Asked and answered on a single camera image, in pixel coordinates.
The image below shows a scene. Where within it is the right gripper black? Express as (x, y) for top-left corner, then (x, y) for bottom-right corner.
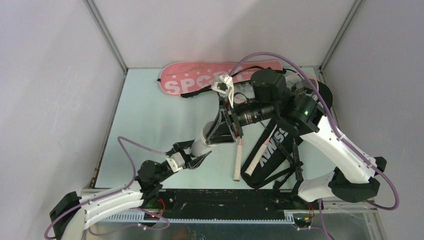
(205, 96), (277, 146)

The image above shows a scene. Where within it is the white shuttlecock tube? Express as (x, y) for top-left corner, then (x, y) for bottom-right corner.
(190, 121), (218, 157)

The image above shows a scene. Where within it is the pink SPORT racket bag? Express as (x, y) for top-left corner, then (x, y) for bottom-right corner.
(156, 60), (283, 96)

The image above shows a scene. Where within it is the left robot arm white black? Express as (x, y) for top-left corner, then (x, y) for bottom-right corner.
(44, 139), (214, 240)

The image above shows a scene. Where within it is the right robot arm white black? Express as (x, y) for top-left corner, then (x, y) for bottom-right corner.
(191, 68), (387, 209)

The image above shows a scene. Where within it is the black racket bag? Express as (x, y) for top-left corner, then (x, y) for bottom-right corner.
(239, 80), (333, 190)

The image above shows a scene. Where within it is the left controller board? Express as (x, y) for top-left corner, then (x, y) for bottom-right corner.
(143, 213), (161, 222)

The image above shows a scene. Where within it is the controller board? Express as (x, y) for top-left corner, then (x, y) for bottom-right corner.
(294, 217), (314, 229)
(143, 213), (161, 222)

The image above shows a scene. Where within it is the right controller board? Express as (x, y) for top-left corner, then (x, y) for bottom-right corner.
(294, 217), (314, 229)

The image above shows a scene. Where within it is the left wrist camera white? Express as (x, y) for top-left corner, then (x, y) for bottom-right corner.
(166, 152), (186, 173)

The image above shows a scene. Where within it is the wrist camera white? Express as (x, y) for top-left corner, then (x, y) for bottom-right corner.
(166, 152), (186, 173)
(211, 74), (235, 108)

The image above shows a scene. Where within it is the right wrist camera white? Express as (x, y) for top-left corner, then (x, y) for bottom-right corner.
(211, 74), (235, 108)

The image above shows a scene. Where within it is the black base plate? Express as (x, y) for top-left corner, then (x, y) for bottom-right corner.
(141, 189), (320, 221)

